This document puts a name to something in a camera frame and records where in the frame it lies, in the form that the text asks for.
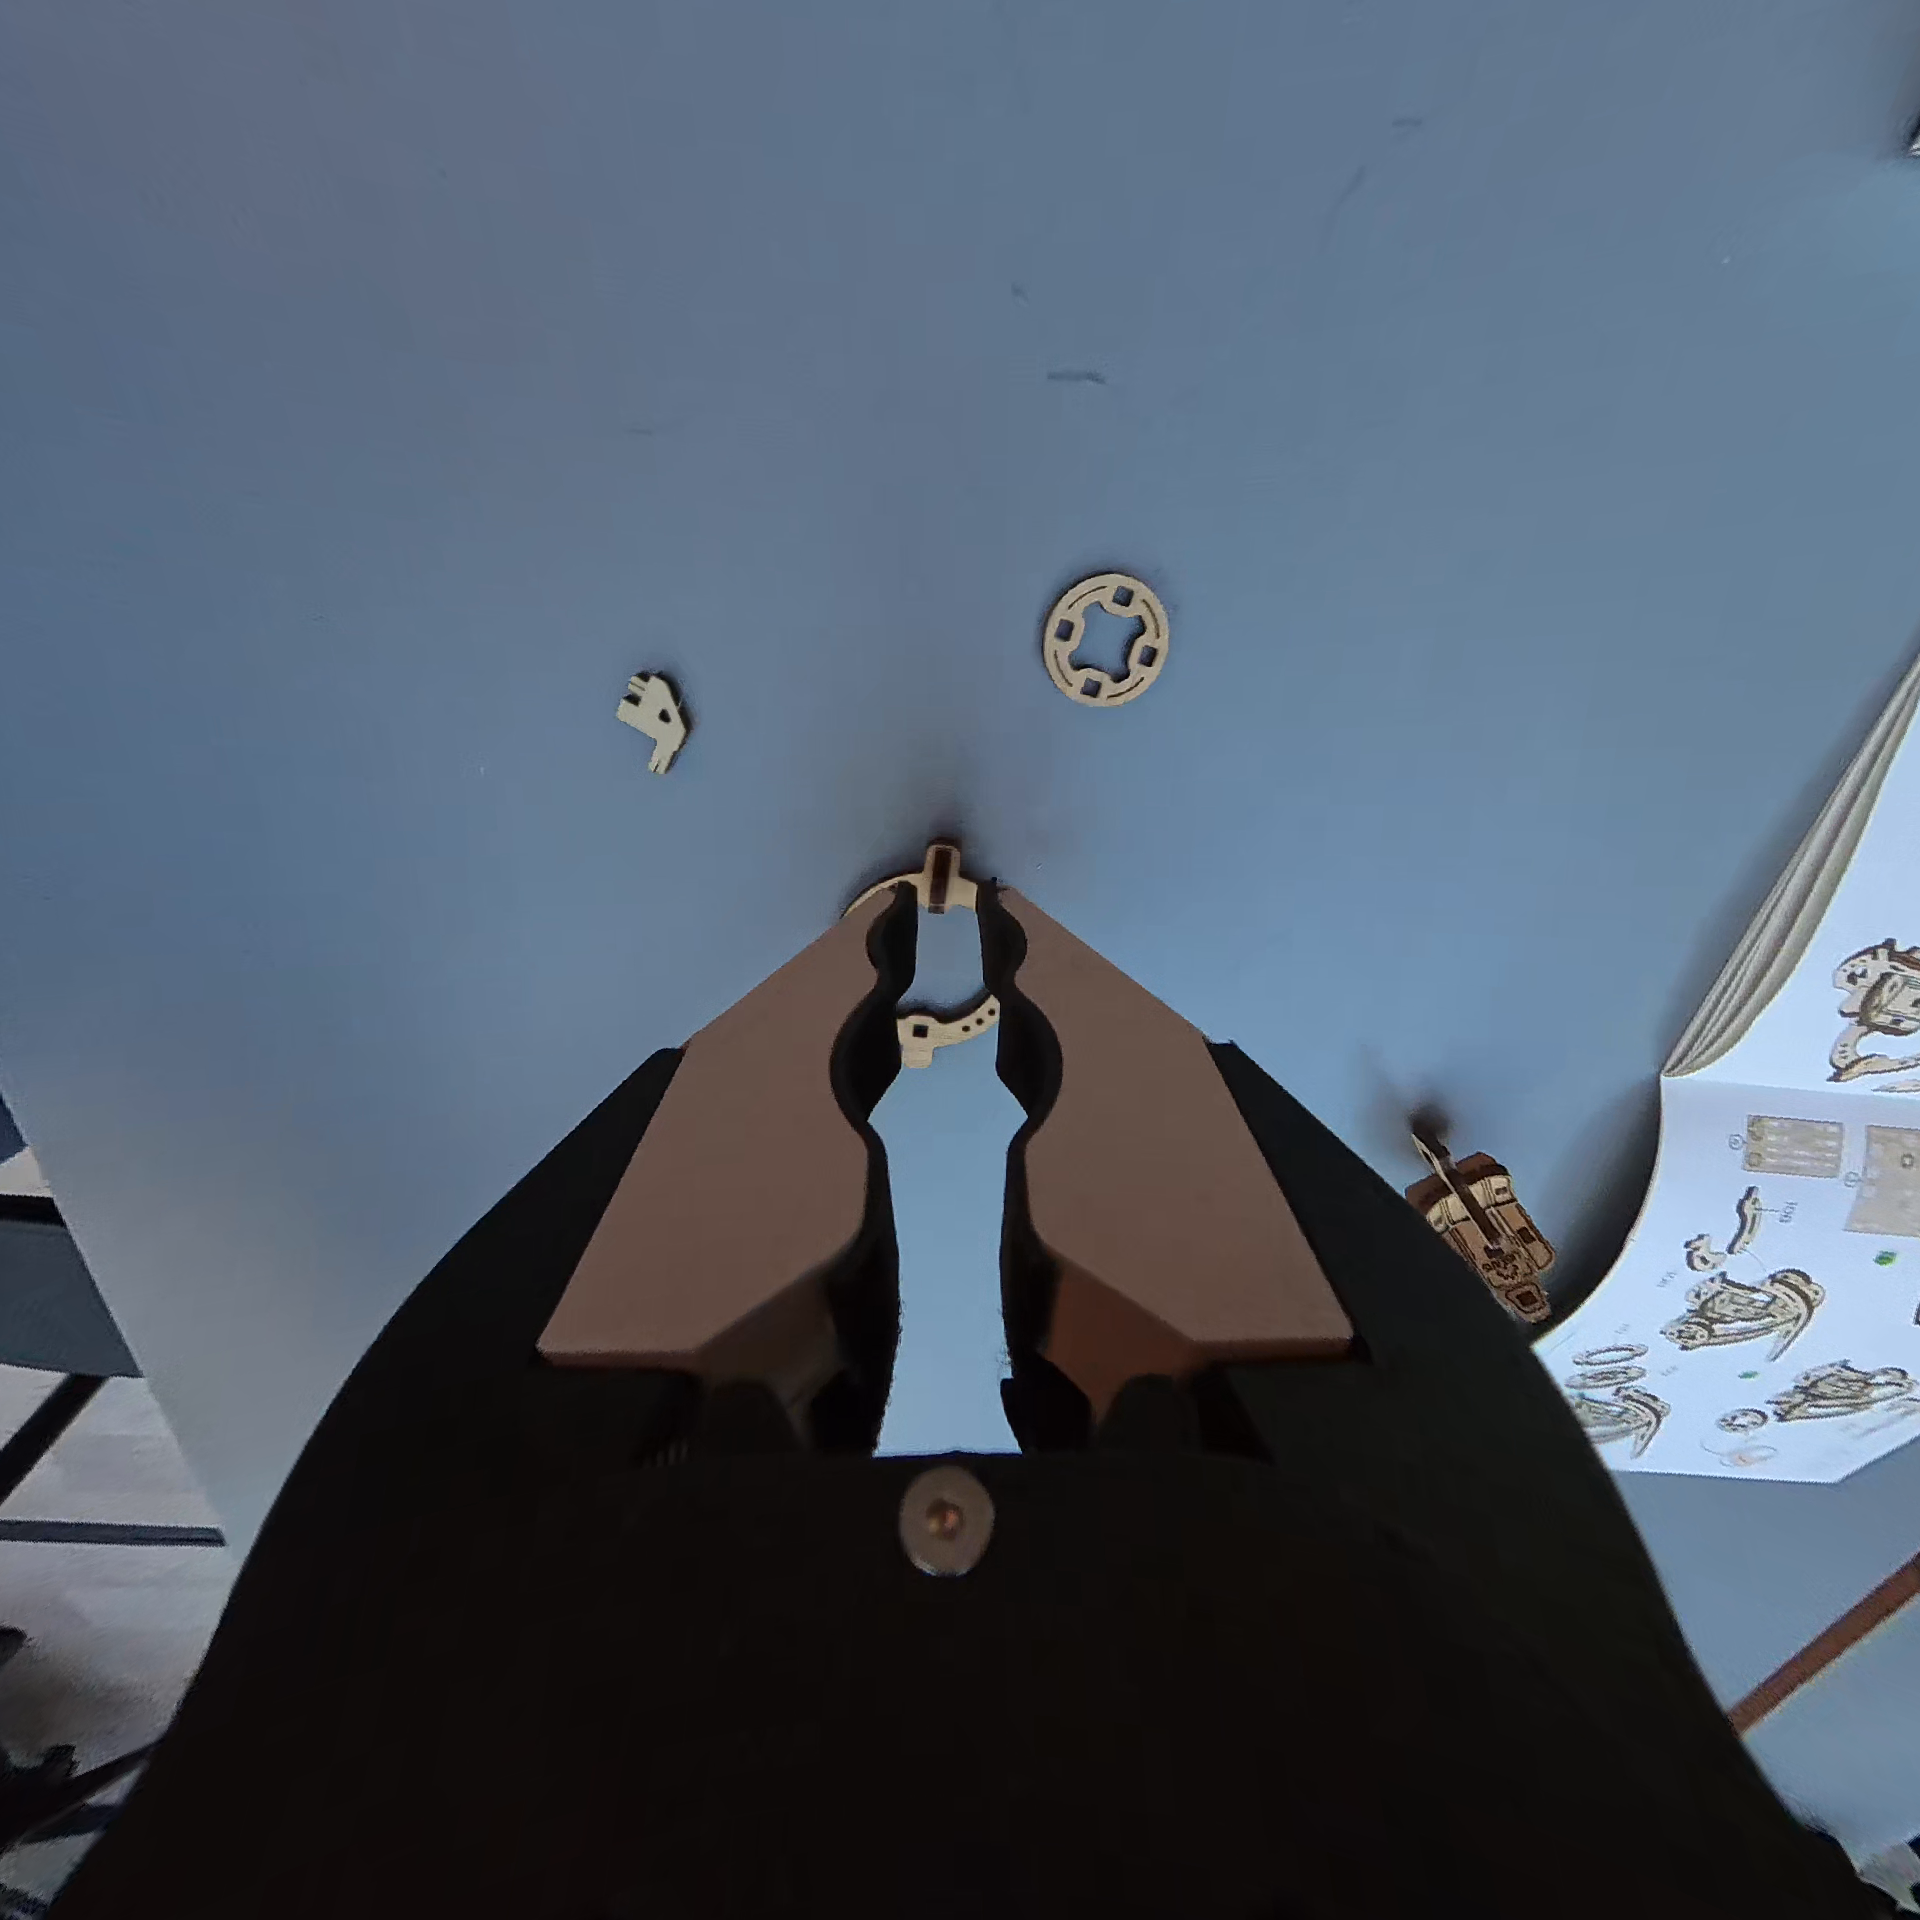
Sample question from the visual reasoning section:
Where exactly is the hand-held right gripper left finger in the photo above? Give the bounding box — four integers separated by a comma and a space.
534, 885, 920, 1427

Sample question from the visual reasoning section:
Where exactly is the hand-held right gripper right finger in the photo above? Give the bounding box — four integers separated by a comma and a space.
976, 885, 1356, 1420

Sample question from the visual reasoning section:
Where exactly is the wooden horseshoe shaped part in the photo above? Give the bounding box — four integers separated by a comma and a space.
839, 844, 1004, 1069

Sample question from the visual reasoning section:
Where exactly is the small boxy wooden subassembly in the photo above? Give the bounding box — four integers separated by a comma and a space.
1406, 1132, 1557, 1329

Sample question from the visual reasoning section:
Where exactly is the small angled wooden part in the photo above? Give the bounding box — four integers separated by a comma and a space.
615, 669, 687, 778

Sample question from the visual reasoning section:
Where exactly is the open assembly instruction booklet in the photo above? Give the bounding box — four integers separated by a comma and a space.
1528, 651, 1920, 1487

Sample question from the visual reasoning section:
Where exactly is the round wooden disc part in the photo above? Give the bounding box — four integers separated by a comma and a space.
1041, 571, 1173, 709

